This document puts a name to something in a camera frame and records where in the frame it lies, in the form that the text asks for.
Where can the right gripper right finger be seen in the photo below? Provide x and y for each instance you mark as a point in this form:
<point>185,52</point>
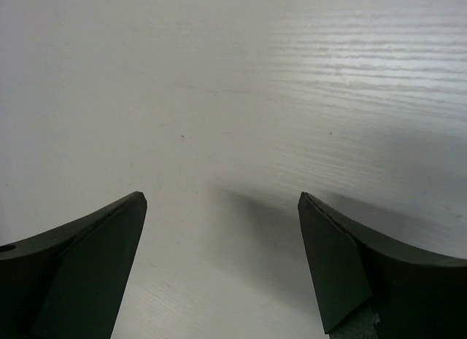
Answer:
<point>369,285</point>

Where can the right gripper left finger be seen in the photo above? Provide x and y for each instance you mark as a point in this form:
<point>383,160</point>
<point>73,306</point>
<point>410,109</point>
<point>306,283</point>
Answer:
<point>69,282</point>

